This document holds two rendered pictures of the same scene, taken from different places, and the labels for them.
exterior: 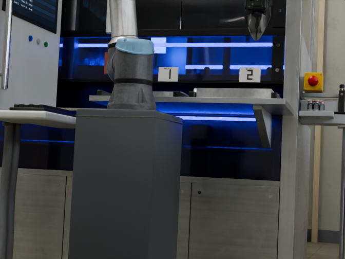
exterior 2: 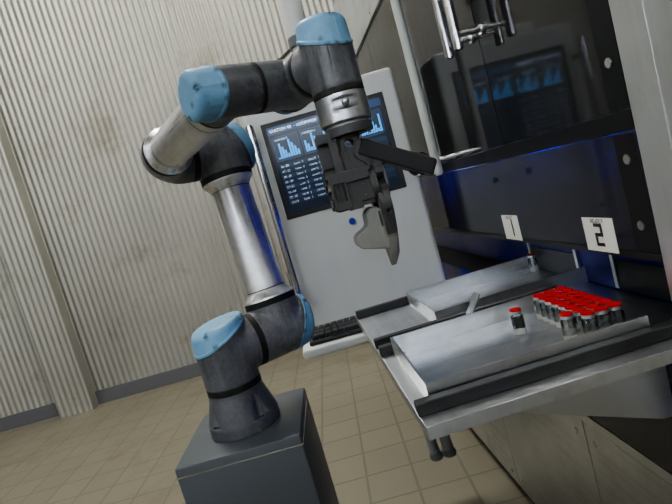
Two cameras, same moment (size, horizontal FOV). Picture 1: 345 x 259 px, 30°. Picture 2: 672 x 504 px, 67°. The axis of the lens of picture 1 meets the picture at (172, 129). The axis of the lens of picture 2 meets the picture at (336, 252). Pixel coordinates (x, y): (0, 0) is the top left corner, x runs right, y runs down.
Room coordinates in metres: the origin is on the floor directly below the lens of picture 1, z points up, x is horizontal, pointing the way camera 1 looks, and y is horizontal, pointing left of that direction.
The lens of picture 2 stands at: (1.88, -0.95, 1.20)
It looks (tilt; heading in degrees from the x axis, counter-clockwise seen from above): 6 degrees down; 71
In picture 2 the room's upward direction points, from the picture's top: 16 degrees counter-clockwise
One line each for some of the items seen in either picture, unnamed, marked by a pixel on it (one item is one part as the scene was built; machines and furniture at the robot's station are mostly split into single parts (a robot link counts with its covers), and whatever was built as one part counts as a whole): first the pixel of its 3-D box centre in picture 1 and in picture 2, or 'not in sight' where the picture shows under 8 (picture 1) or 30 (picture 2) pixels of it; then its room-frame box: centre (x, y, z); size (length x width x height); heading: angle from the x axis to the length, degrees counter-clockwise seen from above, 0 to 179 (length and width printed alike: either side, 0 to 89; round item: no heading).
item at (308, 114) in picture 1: (317, 115); not in sight; (2.56, -0.57, 0.87); 0.14 x 0.13 x 0.02; 165
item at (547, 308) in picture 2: not in sight; (563, 315); (2.47, -0.28, 0.90); 0.18 x 0.02 x 0.05; 75
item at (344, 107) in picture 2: not in sight; (344, 112); (2.18, -0.27, 1.31); 0.08 x 0.08 x 0.05
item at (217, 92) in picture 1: (241, 99); (503, 337); (2.36, -0.25, 0.90); 0.34 x 0.26 x 0.04; 165
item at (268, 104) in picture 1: (198, 107); (492, 322); (2.45, -0.09, 0.87); 0.70 x 0.48 x 0.02; 75
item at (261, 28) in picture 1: (260, 26); (376, 238); (2.17, -0.28, 1.13); 0.06 x 0.03 x 0.09; 165
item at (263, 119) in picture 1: (262, 128); (561, 405); (2.38, -0.33, 0.79); 0.34 x 0.03 x 0.13; 165
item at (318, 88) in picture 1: (313, 82); not in sight; (2.53, -0.55, 0.99); 0.08 x 0.07 x 0.07; 165
